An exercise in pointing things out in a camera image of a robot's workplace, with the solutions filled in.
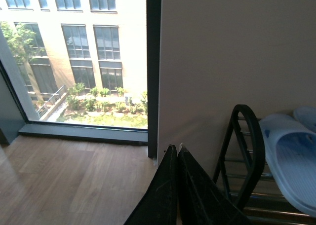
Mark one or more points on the light blue slide sandal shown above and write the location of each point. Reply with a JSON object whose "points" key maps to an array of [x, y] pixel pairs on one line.
{"points": [[306, 115], [290, 150]]}

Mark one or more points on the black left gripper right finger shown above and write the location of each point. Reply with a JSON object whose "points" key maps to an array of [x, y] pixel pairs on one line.
{"points": [[200, 201]]}

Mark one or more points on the black metal shoe rack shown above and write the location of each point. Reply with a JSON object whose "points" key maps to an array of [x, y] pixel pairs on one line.
{"points": [[246, 178]]}

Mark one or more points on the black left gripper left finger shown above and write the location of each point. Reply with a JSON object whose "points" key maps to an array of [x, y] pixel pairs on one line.
{"points": [[158, 206]]}

